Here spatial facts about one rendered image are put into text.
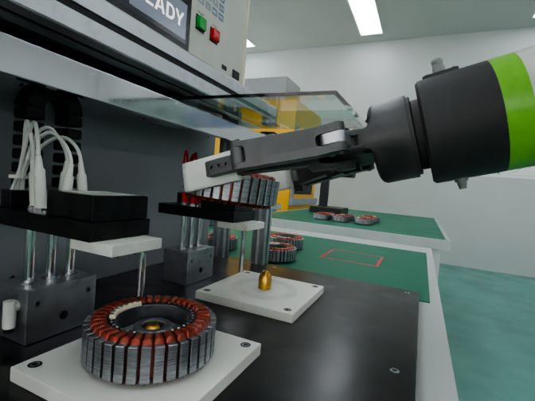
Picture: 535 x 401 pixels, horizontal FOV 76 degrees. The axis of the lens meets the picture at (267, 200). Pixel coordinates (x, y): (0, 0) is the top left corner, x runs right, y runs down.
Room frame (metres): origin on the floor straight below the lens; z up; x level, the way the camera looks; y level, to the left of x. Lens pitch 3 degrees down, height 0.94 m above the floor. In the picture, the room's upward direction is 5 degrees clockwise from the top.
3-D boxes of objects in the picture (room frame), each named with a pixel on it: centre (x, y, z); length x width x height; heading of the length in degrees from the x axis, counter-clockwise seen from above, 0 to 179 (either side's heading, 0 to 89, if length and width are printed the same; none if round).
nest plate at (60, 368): (0.30, 0.09, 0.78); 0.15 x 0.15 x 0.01; 66
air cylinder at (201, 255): (0.58, 0.13, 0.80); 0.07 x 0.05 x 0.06; 156
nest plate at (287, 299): (0.52, -0.01, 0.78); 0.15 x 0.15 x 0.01; 66
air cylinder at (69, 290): (0.36, 0.23, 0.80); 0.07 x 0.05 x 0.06; 156
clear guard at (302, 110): (0.58, -0.03, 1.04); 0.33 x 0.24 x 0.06; 66
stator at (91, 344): (0.30, 0.09, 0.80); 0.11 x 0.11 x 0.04
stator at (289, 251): (0.88, -0.03, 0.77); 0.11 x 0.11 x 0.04
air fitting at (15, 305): (0.32, 0.23, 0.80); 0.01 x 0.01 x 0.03; 66
